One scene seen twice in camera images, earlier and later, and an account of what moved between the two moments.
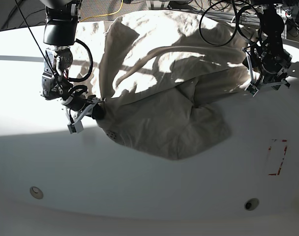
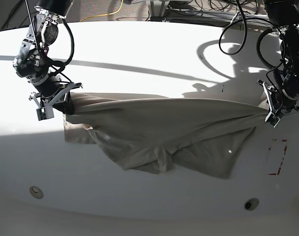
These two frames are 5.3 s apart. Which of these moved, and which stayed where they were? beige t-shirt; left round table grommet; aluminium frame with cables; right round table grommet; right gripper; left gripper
Moved: left gripper; right gripper; beige t-shirt
Stayed: right round table grommet; aluminium frame with cables; left round table grommet
